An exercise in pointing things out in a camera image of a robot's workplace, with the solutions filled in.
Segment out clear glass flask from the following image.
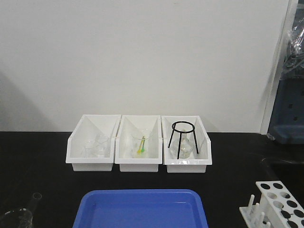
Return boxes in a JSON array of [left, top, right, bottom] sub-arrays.
[[169, 133, 194, 159]]

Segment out white storage bin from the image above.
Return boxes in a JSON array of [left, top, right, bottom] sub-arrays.
[[66, 114, 122, 171], [114, 115, 163, 172], [161, 116, 212, 173]]

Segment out clear glass test tube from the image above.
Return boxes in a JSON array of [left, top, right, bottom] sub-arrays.
[[26, 192, 42, 214]]

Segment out right white storage bin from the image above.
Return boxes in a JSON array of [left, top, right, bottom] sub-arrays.
[[161, 116, 212, 173]]

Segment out left white storage bin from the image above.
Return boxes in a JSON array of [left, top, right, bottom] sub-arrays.
[[66, 114, 122, 171]]

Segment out clear plastic bag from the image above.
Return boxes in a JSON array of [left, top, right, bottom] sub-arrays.
[[280, 16, 304, 80]]

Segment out white test tube rack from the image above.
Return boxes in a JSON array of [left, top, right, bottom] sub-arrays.
[[239, 181, 304, 228]]

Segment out blue grey equipment box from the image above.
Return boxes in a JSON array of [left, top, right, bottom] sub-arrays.
[[267, 78, 304, 144]]

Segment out blue plastic tray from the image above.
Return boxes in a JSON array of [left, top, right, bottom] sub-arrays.
[[73, 189, 208, 228]]

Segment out large glass beaker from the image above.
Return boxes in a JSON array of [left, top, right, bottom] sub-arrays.
[[0, 208, 33, 228]]

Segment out middle white storage bin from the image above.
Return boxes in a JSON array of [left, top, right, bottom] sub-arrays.
[[114, 115, 163, 172]]

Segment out small clear glass beakers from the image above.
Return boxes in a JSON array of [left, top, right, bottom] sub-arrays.
[[83, 134, 108, 158]]

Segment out black sink basin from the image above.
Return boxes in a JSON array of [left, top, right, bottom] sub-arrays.
[[261, 158, 304, 191]]

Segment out clear glass beaker with droppers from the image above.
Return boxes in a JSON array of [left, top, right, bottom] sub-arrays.
[[132, 129, 152, 159]]

